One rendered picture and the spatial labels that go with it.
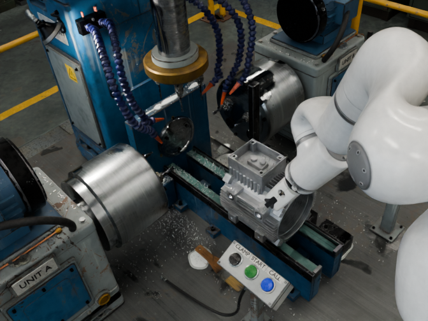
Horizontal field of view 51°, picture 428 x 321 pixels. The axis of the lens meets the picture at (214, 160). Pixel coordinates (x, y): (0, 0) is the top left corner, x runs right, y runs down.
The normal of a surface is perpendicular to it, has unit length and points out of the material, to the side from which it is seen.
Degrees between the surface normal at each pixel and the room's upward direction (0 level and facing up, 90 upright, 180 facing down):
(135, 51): 90
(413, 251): 59
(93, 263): 90
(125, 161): 13
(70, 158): 0
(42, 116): 0
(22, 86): 0
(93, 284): 90
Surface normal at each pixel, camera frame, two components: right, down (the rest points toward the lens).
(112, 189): 0.35, -0.33
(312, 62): -0.07, -0.73
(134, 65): 0.69, 0.46
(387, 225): -0.72, 0.51
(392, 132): -0.34, -0.43
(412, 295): -0.84, 0.33
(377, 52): -0.87, -0.32
